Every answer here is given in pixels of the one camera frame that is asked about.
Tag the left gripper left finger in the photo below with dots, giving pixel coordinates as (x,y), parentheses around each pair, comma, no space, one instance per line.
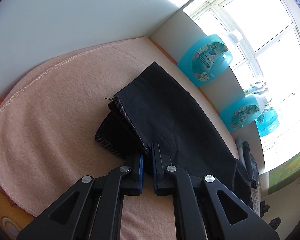
(138,174)

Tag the folded dark grey garment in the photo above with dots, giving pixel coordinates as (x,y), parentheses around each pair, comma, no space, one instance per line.
(251,165)

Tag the blue detergent bottle far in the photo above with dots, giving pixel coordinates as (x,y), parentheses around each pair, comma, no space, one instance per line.
(205,60)

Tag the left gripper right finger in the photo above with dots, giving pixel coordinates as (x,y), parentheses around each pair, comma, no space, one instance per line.
(163,169)

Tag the yellow green wall map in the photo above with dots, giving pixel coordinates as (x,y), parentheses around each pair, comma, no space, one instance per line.
(284,174)

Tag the blue detergent bottle middle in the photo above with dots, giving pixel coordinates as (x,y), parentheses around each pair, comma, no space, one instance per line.
(243,111)

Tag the black pants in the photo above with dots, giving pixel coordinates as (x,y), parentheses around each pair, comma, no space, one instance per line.
(154,107)

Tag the blue detergent bottle near window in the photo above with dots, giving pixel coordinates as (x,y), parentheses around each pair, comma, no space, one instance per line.
(267,122)

